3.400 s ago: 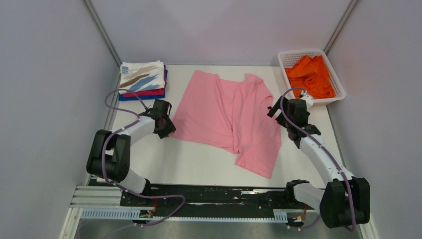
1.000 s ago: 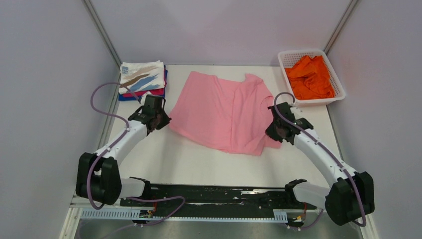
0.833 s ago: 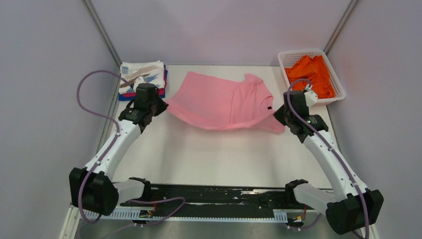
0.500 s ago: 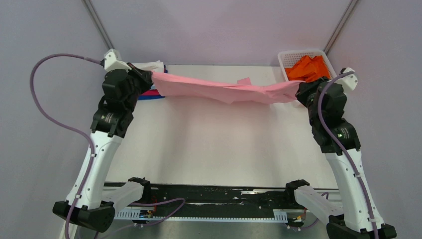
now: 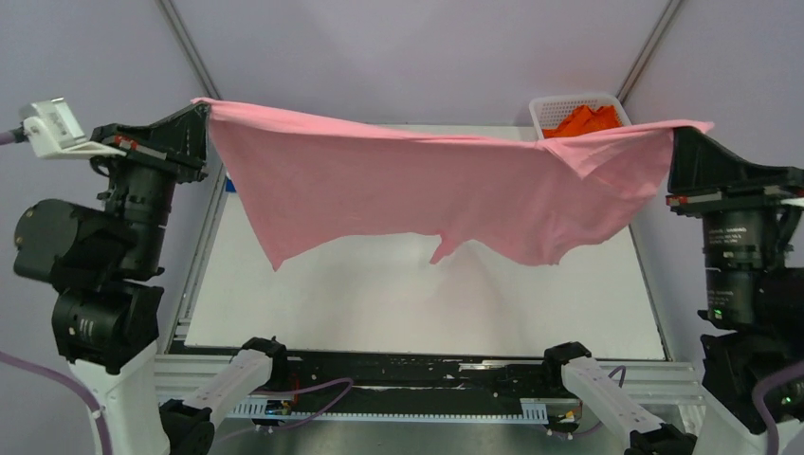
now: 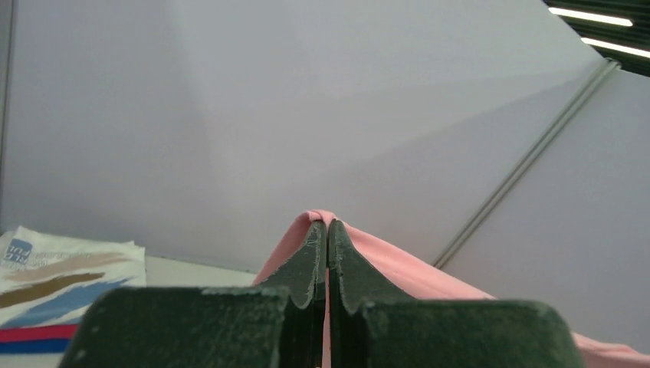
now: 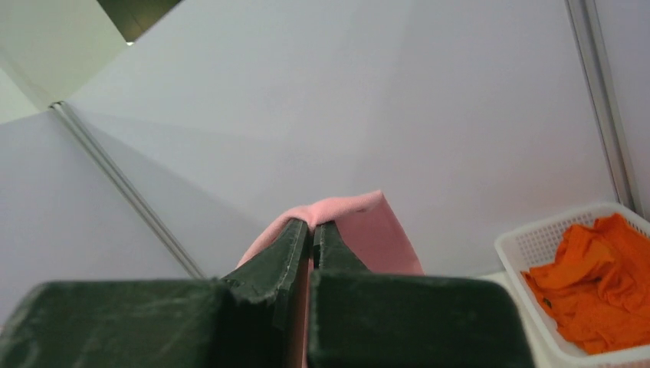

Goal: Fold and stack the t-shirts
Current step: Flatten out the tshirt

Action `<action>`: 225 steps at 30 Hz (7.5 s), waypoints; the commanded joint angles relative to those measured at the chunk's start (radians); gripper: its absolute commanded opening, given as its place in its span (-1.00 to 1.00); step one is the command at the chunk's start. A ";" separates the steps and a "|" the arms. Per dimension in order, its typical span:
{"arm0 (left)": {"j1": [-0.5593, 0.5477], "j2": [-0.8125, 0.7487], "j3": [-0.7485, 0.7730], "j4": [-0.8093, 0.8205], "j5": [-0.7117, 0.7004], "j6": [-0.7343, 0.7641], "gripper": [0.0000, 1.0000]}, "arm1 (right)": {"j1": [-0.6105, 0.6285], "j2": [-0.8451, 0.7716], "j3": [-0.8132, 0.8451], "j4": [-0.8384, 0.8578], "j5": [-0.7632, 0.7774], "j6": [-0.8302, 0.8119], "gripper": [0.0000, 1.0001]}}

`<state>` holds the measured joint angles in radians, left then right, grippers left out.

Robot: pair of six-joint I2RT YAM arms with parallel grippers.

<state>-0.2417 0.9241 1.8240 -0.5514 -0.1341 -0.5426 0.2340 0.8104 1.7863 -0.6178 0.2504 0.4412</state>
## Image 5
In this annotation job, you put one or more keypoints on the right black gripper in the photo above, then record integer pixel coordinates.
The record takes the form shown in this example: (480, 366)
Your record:
(703, 171)

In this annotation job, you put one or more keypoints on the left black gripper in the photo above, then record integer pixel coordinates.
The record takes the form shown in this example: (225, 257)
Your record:
(177, 142)

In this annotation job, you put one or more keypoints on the pink t shirt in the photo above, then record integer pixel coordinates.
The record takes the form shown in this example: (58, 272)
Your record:
(307, 180)

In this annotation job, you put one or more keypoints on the white slotted cable duct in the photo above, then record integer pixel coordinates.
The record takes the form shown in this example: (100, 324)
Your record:
(531, 413)

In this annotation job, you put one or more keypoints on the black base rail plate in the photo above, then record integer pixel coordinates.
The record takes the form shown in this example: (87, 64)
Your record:
(414, 384)

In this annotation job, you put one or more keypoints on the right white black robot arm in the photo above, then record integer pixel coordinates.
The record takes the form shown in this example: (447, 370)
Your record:
(753, 366)

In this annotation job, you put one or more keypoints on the orange t shirt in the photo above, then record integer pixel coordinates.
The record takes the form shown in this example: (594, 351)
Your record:
(584, 120)

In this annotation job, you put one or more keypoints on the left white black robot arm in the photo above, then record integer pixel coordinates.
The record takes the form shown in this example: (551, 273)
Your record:
(101, 262)

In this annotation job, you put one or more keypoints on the white plastic basket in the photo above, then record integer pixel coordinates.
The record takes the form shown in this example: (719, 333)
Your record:
(549, 112)

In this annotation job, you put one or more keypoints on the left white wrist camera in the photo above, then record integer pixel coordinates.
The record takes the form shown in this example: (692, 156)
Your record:
(54, 132)

